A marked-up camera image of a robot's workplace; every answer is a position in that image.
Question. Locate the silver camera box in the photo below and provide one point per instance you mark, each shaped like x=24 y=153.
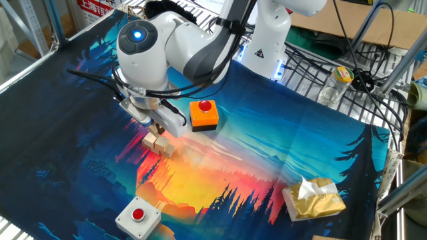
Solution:
x=135 y=111

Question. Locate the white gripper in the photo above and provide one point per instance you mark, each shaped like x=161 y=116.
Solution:
x=171 y=121

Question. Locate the white box with red button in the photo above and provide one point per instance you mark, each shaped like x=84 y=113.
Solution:
x=146 y=223

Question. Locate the orange box with red button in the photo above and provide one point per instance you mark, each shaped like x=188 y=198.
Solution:
x=204 y=120

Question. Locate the aluminium profile bar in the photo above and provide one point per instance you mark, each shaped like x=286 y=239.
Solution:
x=403 y=61
x=367 y=26
x=403 y=191

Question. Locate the clear jar with yellow lid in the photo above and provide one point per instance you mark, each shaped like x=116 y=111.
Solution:
x=333 y=88

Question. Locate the white patterned cloth strip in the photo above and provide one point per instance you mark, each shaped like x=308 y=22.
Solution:
x=388 y=173

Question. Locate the grey perforated shelf frame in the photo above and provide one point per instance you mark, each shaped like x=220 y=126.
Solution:
x=33 y=26

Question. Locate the gold tissue pack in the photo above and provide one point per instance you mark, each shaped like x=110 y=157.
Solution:
x=317 y=203

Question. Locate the black fluffy duster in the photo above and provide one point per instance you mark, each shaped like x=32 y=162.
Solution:
x=163 y=6

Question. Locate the colourful forest print cloth mat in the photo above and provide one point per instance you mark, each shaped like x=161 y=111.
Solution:
x=267 y=150

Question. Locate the white printed paper sheet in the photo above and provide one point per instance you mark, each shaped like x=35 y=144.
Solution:
x=213 y=5

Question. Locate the dark green board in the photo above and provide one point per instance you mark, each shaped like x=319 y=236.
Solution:
x=300 y=41

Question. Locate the white box with red print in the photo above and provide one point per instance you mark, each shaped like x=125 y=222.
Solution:
x=95 y=8

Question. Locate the black power adapter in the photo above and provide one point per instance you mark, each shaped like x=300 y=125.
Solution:
x=362 y=80

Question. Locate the pale green roll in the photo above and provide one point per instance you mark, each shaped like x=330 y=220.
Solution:
x=418 y=96

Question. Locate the brown cardboard scrap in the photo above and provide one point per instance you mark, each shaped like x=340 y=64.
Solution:
x=327 y=238

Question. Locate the flat brown cardboard sheet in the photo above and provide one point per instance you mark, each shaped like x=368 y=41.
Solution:
x=400 y=30

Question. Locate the blue metal post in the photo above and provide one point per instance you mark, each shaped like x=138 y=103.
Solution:
x=55 y=20

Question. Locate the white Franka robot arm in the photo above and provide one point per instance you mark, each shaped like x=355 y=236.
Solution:
x=140 y=66

